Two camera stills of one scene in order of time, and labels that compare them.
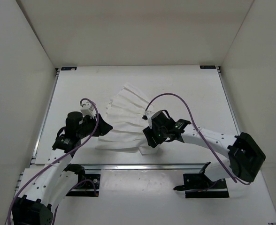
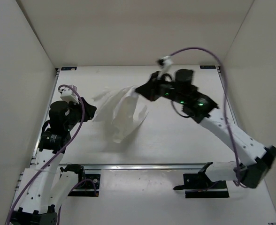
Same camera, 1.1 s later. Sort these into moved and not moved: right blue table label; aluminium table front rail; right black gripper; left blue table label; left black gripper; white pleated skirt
Moved: right black gripper; white pleated skirt; left black gripper
Not moved: left blue table label; aluminium table front rail; right blue table label
